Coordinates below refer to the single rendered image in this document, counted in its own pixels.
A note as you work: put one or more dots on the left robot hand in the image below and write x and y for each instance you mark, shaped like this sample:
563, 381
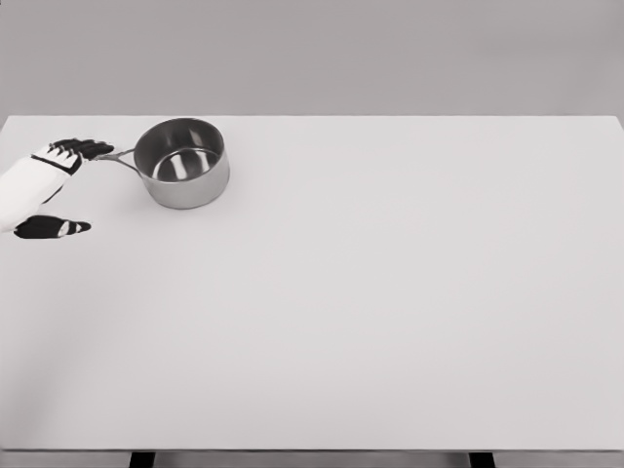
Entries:
34, 180

